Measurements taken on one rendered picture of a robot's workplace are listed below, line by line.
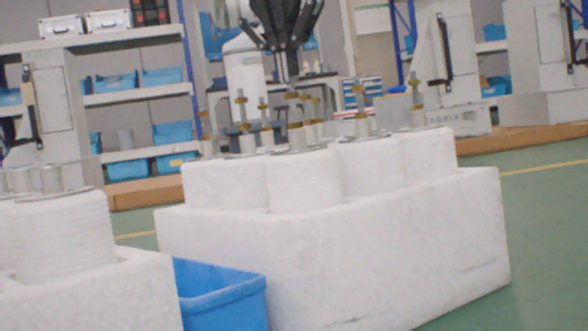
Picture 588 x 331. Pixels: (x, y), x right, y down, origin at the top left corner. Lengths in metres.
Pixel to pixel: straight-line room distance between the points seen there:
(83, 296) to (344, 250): 0.31
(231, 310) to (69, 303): 0.20
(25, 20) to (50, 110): 6.74
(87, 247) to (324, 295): 0.27
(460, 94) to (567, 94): 0.57
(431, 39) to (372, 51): 4.07
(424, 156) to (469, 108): 2.35
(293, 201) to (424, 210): 0.19
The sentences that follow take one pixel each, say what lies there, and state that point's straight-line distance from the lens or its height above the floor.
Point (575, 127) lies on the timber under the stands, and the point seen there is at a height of 0.06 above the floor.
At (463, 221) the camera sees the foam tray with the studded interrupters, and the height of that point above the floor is 0.12.
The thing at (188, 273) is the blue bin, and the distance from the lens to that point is 0.87.
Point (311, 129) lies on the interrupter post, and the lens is 0.93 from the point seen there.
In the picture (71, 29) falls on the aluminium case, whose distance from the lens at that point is 5.80.
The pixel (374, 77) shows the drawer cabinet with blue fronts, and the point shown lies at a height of 0.64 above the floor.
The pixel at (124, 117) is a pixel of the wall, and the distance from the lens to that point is 9.36.
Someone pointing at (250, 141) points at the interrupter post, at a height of 0.27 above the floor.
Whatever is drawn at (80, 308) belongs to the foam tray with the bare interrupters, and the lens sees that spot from 0.57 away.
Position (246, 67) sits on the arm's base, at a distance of 1.45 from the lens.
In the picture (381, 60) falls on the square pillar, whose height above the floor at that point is 0.88.
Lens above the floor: 0.29
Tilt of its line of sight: 4 degrees down
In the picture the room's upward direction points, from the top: 8 degrees counter-clockwise
